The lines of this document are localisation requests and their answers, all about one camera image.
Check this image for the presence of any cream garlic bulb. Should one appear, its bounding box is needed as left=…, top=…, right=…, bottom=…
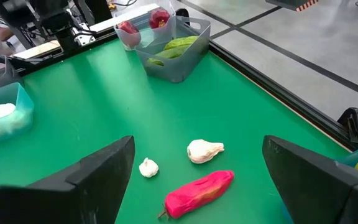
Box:
left=186, top=139, right=225, bottom=165

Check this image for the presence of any striped hazard tape box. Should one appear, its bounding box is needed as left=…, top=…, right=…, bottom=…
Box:
left=265, top=0, right=320, bottom=12

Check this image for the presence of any dark green cucumber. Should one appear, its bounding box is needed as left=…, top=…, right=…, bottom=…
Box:
left=147, top=46, right=192, bottom=67

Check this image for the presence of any light green cucumber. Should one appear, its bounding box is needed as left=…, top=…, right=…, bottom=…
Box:
left=163, top=35, right=200, bottom=51

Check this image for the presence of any dark red round fruit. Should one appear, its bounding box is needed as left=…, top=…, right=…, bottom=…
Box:
left=117, top=21, right=142, bottom=47

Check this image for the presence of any clear plastic basket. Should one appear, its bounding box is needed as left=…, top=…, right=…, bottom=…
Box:
left=113, top=0, right=177, bottom=51

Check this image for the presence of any blue plastic basket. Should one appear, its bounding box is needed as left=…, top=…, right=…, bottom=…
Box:
left=278, top=140, right=358, bottom=224

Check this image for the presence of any grey translucent basket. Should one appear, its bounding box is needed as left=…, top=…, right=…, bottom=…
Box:
left=134, top=15, right=212, bottom=84

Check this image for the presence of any white garlic bulb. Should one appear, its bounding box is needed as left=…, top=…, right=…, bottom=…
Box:
left=0, top=103, right=17, bottom=121

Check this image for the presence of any teal plastic basket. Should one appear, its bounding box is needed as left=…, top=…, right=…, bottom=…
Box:
left=0, top=82, right=35, bottom=150

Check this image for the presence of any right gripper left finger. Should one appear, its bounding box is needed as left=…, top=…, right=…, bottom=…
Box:
left=0, top=136, right=135, bottom=224

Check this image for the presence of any small garlic bulb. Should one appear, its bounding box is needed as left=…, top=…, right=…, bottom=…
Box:
left=139, top=157, right=160, bottom=179

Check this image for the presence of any red chili pepper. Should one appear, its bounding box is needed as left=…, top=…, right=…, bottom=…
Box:
left=157, top=170, right=235, bottom=220

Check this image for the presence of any black clamp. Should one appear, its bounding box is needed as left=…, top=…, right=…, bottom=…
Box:
left=337, top=107, right=358, bottom=146
left=175, top=8, right=191, bottom=19

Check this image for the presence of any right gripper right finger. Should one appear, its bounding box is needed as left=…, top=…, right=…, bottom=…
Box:
left=262, top=135, right=358, bottom=224

